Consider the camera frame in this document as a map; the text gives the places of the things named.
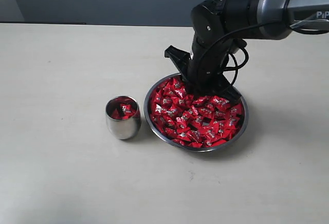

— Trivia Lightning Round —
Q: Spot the red wrapped candy front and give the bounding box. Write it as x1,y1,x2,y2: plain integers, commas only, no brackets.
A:
177,130,204,148

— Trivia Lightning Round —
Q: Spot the red candy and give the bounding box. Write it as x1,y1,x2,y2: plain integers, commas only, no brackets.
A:
151,103,168,116
177,130,204,148
111,108,136,120
224,115,244,129
120,103,135,116

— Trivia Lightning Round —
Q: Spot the stainless steel cup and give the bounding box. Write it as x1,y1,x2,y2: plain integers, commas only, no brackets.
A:
105,96,141,140

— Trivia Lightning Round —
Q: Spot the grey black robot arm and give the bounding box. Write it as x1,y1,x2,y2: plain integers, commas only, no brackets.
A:
164,0,328,102

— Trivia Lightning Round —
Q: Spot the black cable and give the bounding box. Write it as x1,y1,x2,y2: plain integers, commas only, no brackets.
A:
195,0,329,86

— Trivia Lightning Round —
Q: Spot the metal bowl of red candies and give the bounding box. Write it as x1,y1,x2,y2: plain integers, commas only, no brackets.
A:
143,73,249,153

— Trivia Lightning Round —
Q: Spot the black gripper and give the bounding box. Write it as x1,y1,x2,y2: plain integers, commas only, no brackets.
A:
164,34,247,103

